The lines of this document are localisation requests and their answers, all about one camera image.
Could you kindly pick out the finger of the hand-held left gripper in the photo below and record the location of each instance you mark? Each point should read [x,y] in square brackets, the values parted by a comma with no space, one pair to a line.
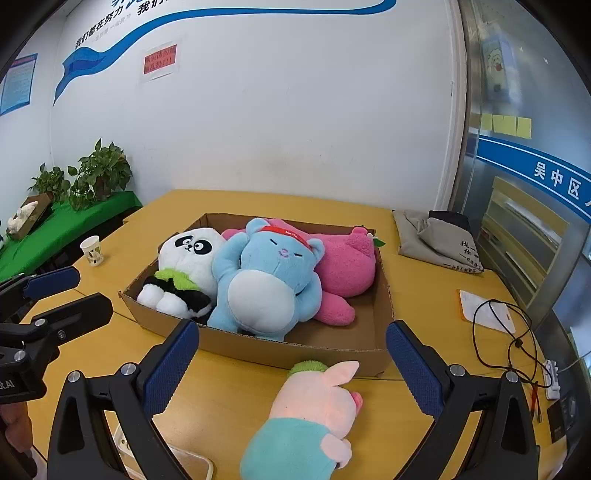
[53,280]
[85,310]

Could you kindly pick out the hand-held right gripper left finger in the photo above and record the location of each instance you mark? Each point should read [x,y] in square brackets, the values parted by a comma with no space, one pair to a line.
[171,364]

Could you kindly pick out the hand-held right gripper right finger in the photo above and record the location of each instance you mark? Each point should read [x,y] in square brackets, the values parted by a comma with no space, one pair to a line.
[415,369]

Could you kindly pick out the brown cardboard box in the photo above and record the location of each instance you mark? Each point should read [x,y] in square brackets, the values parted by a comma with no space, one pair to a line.
[341,341]

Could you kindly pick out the white panda plush toy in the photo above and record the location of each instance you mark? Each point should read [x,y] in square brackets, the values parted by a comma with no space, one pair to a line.
[184,258]

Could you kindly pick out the blue bear plush toy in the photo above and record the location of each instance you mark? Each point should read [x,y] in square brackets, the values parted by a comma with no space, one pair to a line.
[263,290]

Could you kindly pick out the pink pig plush toy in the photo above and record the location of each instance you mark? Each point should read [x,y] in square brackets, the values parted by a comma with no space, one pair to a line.
[304,415]

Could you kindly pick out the hot pink plush toy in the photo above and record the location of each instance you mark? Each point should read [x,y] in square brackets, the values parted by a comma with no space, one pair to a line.
[344,270]

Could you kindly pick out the person's left hand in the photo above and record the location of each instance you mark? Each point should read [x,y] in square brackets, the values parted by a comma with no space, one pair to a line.
[14,429]

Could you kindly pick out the leaf print paper cup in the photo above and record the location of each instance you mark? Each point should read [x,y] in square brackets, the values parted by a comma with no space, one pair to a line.
[92,251]

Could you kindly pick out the green table cloth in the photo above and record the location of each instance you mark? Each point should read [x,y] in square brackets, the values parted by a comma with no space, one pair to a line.
[69,226]

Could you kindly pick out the small cardboard box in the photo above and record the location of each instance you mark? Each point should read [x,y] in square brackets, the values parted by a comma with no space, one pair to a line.
[39,210]

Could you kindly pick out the white notepad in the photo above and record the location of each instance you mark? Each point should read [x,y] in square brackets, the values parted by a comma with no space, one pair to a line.
[485,309]

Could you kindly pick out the small potted green plant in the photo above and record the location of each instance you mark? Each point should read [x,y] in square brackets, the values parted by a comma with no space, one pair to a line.
[48,182]

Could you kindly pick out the large potted green plant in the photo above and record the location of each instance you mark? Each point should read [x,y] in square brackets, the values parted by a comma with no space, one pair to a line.
[99,173]

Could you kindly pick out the grey cloth bag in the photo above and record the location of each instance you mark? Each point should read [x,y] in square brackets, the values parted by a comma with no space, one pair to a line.
[429,244]

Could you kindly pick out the white power strip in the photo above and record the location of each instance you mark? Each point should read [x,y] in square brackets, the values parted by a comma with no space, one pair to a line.
[552,381]

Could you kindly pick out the black flat device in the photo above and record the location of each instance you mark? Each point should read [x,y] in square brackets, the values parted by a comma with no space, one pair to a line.
[563,417]

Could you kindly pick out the yellow sticky note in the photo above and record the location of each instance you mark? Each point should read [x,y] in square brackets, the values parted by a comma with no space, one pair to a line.
[486,122]
[524,128]
[504,124]

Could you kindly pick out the cartoon sheep poster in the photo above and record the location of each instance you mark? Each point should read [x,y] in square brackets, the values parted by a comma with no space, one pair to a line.
[498,67]

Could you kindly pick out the blue framed wall poster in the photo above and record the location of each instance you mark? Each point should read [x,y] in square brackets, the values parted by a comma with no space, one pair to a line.
[17,83]

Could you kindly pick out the blue wall sign strip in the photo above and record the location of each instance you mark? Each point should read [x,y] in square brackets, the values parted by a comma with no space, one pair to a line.
[531,168]

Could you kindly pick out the red wall notice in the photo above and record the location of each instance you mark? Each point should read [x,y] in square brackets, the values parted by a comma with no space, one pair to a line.
[159,62]

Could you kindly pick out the blue ribbon wall decal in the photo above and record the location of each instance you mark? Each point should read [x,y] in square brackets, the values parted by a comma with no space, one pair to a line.
[138,39]

